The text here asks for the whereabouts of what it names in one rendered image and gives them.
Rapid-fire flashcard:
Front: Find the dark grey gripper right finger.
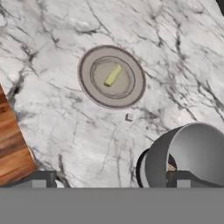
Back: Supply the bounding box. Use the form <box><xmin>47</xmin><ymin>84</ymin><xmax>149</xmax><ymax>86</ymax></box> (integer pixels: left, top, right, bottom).
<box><xmin>166</xmin><ymin>170</ymin><xmax>224</xmax><ymax>189</ymax></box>

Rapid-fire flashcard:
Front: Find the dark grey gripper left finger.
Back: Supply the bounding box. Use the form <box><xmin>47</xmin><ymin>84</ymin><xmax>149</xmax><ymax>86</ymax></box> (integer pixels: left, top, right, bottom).
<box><xmin>2</xmin><ymin>170</ymin><xmax>58</xmax><ymax>189</ymax></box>

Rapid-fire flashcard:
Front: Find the grey stand mixer bowl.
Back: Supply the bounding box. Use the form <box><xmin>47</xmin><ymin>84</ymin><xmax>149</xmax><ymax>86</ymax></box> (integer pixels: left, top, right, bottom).
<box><xmin>144</xmin><ymin>122</ymin><xmax>224</xmax><ymax>189</ymax></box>

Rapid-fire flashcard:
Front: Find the small white sugar cube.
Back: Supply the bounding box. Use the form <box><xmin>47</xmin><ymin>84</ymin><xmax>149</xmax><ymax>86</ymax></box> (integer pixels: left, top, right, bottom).
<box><xmin>124</xmin><ymin>113</ymin><xmax>135</xmax><ymax>123</ymax></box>

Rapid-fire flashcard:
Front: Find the yellow butter stick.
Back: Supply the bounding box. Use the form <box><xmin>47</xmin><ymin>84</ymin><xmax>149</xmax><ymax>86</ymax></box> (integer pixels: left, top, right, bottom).
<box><xmin>103</xmin><ymin>63</ymin><xmax>123</xmax><ymax>88</ymax></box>

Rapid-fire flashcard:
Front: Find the round beige plate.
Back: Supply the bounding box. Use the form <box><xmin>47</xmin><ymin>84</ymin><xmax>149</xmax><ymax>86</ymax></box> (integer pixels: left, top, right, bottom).
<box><xmin>77</xmin><ymin>44</ymin><xmax>147</xmax><ymax>111</ymax></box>

